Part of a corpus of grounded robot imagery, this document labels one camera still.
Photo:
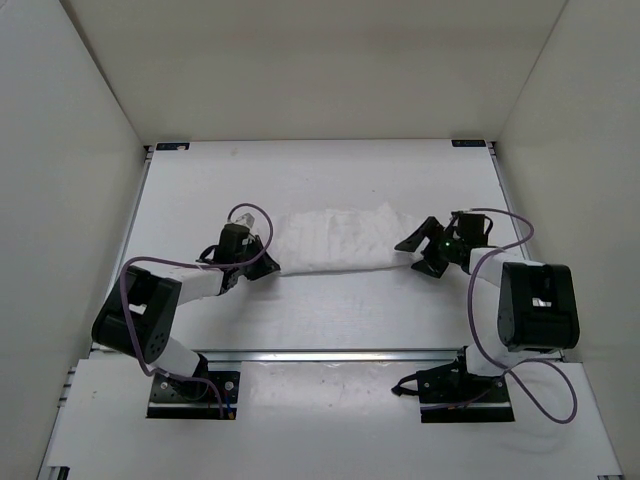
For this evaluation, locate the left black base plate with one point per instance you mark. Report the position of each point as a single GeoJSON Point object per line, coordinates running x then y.
{"type": "Point", "coordinates": [172, 399]}

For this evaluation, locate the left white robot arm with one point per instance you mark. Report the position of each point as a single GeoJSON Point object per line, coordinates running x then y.
{"type": "Point", "coordinates": [138, 314]}

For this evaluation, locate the right blue corner label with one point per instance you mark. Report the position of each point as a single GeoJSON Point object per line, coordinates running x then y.
{"type": "Point", "coordinates": [468, 143]}

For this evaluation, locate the blue corner label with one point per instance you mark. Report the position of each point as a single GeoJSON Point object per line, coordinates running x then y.
{"type": "Point", "coordinates": [172, 146]}
{"type": "Point", "coordinates": [468, 143]}

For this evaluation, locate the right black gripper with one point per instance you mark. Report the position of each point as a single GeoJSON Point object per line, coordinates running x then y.
{"type": "Point", "coordinates": [428, 230]}

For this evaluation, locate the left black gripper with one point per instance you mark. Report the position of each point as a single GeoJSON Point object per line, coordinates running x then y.
{"type": "Point", "coordinates": [266, 266]}

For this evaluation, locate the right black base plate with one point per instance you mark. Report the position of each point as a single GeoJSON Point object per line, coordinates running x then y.
{"type": "Point", "coordinates": [449, 395]}

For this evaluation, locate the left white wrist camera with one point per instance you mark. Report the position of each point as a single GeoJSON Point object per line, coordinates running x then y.
{"type": "Point", "coordinates": [246, 220]}

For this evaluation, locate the white pleated skirt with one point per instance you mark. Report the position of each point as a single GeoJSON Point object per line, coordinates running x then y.
{"type": "Point", "coordinates": [333, 240]}

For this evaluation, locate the left blue corner label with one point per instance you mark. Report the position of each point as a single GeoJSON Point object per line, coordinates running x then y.
{"type": "Point", "coordinates": [172, 146]}

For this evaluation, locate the aluminium front rail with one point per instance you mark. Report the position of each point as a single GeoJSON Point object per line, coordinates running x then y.
{"type": "Point", "coordinates": [331, 356]}

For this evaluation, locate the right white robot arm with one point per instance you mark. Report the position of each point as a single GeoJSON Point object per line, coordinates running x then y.
{"type": "Point", "coordinates": [537, 311]}

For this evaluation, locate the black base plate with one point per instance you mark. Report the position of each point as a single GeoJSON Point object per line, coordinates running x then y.
{"type": "Point", "coordinates": [172, 399]}
{"type": "Point", "coordinates": [449, 395]}

